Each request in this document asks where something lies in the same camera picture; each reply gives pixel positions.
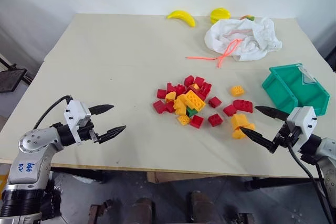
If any dark brown rounded shape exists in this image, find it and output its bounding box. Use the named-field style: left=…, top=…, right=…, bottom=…
left=186, top=190, right=216, bottom=224
left=130, top=197, right=156, bottom=224

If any green plastic bin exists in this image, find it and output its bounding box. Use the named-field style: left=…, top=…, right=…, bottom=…
left=261, top=63, right=331, bottom=116

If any black table frame bar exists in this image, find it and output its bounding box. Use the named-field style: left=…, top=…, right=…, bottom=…
left=245, top=176, right=316, bottom=191

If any orange drawstring cord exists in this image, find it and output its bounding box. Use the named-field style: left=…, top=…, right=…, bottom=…
left=185, top=39, right=244, bottom=69

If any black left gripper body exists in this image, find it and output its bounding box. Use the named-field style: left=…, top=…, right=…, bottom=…
left=78, top=119, right=102, bottom=145

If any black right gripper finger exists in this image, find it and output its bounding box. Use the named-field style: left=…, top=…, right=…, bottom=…
left=238, top=126, right=279, bottom=154
left=255, top=105, right=289, bottom=122

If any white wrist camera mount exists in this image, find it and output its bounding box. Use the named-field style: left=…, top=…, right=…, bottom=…
left=286, top=106, right=318, bottom=154
left=64, top=100, right=92, bottom=144

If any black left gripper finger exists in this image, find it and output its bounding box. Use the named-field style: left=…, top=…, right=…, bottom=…
left=88, top=104, right=115, bottom=116
left=97, top=125, right=127, bottom=145

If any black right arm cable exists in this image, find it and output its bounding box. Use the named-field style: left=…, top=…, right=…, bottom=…
left=287, top=142, right=335, bottom=224

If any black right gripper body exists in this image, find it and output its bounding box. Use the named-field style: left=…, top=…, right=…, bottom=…
left=271, top=121, right=301, bottom=148

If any clear plastic label holder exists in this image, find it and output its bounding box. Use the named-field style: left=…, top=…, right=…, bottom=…
left=299, top=66, right=316, bottom=86

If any white cloth drawstring bag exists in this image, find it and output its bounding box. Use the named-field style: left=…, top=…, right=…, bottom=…
left=204, top=17, right=284, bottom=62

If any red plastic toy brick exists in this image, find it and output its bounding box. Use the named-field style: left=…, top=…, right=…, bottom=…
left=233, top=99, right=254, bottom=113

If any yellow toy banana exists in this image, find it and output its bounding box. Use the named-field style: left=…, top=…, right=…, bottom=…
left=166, top=10, right=196, bottom=28

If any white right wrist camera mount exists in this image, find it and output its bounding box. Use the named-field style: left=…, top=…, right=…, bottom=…
left=286, top=106, right=318, bottom=154

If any dark reddish floor object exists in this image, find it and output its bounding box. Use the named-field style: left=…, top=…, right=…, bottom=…
left=88, top=199, right=114, bottom=224

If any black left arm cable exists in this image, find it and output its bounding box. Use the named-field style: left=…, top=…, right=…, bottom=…
left=33, top=94, right=74, bottom=130

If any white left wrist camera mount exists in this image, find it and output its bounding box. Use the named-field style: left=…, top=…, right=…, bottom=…
left=64, top=100, right=92, bottom=144

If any wooden board under table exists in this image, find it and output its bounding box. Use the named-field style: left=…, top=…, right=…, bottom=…
left=146, top=171, right=229, bottom=184

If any yellow toy lemon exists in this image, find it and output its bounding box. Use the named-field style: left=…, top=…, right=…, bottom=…
left=209, top=7, right=232, bottom=24

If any black metal stand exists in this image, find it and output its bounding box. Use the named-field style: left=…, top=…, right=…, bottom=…
left=0, top=63, right=34, bottom=94

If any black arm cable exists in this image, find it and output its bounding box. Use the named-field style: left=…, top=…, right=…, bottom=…
left=33, top=94, right=74, bottom=130
left=287, top=142, right=335, bottom=224

